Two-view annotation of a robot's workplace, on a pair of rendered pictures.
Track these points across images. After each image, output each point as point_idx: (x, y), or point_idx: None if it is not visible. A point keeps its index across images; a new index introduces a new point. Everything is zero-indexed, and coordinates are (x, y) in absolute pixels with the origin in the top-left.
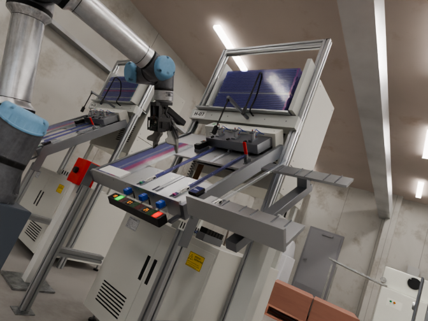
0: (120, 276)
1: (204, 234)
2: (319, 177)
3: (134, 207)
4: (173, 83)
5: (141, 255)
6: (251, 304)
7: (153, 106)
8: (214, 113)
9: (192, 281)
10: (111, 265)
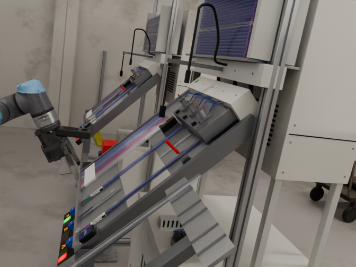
0: (134, 266)
1: (174, 243)
2: (196, 231)
3: (61, 240)
4: (44, 104)
5: (140, 250)
6: None
7: (37, 135)
8: (201, 61)
9: None
10: (132, 251)
